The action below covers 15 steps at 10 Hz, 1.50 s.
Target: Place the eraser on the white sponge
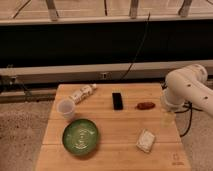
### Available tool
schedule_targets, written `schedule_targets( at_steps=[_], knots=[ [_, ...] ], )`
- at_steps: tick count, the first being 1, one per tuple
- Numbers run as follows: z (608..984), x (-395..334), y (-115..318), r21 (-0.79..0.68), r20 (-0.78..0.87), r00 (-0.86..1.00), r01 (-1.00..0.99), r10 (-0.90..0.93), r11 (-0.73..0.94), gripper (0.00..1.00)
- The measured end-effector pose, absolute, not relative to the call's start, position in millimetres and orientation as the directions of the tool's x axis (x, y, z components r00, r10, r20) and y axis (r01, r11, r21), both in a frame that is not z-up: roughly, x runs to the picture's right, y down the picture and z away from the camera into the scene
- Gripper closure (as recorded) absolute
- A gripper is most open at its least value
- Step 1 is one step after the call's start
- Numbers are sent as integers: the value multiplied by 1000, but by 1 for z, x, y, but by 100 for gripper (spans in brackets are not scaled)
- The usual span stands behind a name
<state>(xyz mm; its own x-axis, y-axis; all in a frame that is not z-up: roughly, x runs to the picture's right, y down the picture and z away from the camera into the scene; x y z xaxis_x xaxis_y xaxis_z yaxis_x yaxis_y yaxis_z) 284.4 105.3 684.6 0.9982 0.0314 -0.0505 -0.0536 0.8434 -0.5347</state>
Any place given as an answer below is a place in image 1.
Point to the reddish brown sausage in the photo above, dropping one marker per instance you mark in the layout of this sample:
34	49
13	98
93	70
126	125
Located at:
145	105

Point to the green bowl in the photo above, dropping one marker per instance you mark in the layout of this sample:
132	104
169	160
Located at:
80	137

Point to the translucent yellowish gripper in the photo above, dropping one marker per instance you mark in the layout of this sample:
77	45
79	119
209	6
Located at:
168	118

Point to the metal rail frame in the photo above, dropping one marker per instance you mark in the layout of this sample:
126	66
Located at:
95	72

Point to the small white bottle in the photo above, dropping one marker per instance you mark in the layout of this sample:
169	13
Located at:
83	93

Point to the clear plastic cup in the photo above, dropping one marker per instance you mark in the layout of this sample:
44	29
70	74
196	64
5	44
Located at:
66	107

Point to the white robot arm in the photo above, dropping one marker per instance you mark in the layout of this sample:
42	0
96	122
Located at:
186	84

